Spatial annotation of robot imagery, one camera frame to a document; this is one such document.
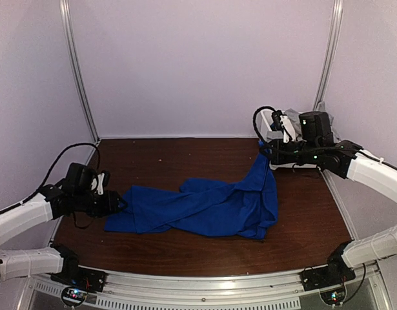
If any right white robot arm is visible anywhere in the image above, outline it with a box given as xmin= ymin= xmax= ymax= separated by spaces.
xmin=265 ymin=110 xmax=397 ymax=285

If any right aluminium frame post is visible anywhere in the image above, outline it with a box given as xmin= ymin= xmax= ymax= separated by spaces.
xmin=313 ymin=0 xmax=343 ymax=110

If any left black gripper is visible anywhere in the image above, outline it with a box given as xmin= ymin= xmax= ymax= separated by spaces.
xmin=74 ymin=190 xmax=128 ymax=218

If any aluminium frame post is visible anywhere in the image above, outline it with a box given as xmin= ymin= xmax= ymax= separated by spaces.
xmin=59 ymin=0 xmax=100 ymax=143
xmin=313 ymin=0 xmax=343 ymax=110

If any aluminium front rail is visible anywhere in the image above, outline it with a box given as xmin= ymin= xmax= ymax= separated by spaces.
xmin=23 ymin=261 xmax=383 ymax=310

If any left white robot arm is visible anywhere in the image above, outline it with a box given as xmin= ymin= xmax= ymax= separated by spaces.
xmin=0 ymin=185 xmax=128 ymax=287

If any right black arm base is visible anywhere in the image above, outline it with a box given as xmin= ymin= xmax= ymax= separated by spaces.
xmin=300 ymin=242 xmax=356 ymax=291

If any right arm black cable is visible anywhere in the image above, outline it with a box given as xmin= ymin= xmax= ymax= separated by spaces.
xmin=252 ymin=105 xmax=283 ymax=152

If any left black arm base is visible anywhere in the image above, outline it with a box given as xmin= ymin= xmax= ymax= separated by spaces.
xmin=50 ymin=253 xmax=107 ymax=293

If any grey garment pile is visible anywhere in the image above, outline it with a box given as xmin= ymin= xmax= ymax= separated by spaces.
xmin=265 ymin=101 xmax=343 ymax=143

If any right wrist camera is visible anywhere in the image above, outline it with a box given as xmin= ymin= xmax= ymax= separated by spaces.
xmin=271 ymin=110 xmax=297 ymax=143

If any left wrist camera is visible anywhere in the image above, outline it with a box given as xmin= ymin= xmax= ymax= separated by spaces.
xmin=62 ymin=163 xmax=110 ymax=195

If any blue t-shirt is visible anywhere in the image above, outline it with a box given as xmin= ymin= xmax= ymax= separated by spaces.
xmin=104 ymin=154 xmax=278 ymax=240

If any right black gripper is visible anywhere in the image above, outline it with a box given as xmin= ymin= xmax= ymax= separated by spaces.
xmin=260 ymin=139 xmax=321 ymax=166

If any left aluminium frame post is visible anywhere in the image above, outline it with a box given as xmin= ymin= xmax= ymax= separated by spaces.
xmin=59 ymin=0 xmax=100 ymax=143

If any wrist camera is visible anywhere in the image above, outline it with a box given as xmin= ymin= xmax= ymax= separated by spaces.
xmin=62 ymin=163 xmax=110 ymax=195
xmin=271 ymin=110 xmax=297 ymax=143

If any white plastic laundry bin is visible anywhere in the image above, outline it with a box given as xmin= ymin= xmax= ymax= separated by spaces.
xmin=260 ymin=108 xmax=343 ymax=171

